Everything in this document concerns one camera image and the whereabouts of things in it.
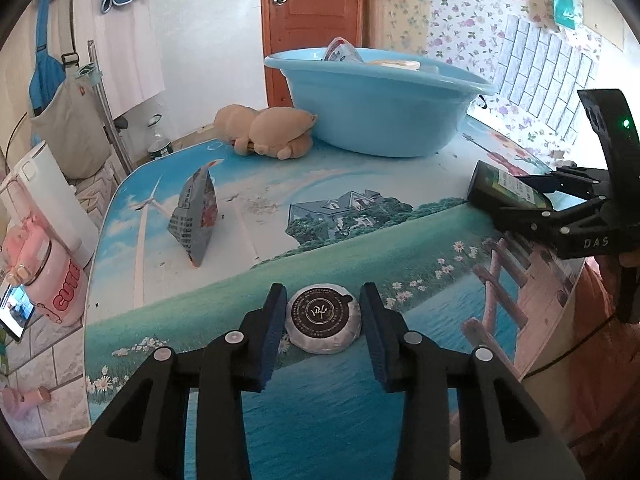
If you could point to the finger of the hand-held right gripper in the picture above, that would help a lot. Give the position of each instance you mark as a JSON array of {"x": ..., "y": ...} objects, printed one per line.
[
  {"x": 525, "y": 222},
  {"x": 575, "y": 180}
]

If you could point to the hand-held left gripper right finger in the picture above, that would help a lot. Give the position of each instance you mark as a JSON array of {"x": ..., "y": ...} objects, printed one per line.
[{"x": 380, "y": 340}]

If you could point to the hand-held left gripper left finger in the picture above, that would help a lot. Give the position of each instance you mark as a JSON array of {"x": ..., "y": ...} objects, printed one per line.
[{"x": 267, "y": 340}]

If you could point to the dark green bottle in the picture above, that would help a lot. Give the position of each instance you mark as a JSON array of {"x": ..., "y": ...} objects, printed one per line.
[{"x": 500, "y": 190}]

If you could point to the round tea cake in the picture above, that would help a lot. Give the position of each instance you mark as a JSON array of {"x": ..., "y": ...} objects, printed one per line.
[{"x": 324, "y": 320}]

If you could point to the blue plastic basin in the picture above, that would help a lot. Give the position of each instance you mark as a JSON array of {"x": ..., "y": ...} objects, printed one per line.
[{"x": 380, "y": 110}]

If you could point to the beige plush toy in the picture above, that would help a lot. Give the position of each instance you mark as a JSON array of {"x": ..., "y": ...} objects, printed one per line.
[{"x": 275, "y": 130}]

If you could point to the scenic printed desktop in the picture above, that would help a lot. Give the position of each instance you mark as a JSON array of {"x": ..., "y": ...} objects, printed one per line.
[{"x": 350, "y": 240}]

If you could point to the pink quilted clothing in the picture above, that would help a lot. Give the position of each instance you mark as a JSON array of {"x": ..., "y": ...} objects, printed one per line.
[{"x": 590, "y": 395}]

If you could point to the clear water bottle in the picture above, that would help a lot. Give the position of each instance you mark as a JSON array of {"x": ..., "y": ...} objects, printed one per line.
[{"x": 160, "y": 145}]

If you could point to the white brick pattern cabinet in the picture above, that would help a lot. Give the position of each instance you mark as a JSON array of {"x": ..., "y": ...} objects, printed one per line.
[{"x": 45, "y": 375}]

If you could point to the pink drinking bottle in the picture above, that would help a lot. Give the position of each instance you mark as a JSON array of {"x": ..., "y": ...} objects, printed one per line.
[{"x": 45, "y": 275}]

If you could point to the pink handheld torch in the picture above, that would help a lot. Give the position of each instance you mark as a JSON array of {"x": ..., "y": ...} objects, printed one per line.
[{"x": 22, "y": 400}]

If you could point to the smartphone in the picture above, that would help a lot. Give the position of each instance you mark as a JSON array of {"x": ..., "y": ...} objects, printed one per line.
[{"x": 15, "y": 312}]

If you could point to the white electric kettle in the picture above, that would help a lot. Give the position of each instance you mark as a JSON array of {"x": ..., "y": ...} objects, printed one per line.
[{"x": 50, "y": 195}]

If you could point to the metal folding rack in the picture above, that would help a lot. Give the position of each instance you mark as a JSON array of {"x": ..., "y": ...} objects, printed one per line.
[{"x": 112, "y": 125}]

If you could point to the grey tote bag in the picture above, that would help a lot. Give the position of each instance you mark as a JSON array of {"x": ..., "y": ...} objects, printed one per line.
[{"x": 70, "y": 130}]

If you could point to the brown wooden door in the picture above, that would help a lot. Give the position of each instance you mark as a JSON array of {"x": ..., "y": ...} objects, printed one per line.
[{"x": 315, "y": 10}]

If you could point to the white hanging sheet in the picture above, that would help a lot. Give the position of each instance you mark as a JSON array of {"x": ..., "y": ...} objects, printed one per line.
[{"x": 132, "y": 60}]

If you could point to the blue hanging apron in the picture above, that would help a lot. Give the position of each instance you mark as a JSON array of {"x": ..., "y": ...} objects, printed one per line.
[{"x": 45, "y": 65}]

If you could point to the white brick wall sticker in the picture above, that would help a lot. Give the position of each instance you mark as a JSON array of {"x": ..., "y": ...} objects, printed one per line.
[{"x": 545, "y": 75}]

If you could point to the green wall poster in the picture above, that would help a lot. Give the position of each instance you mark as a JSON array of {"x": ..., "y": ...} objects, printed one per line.
[{"x": 567, "y": 7}]

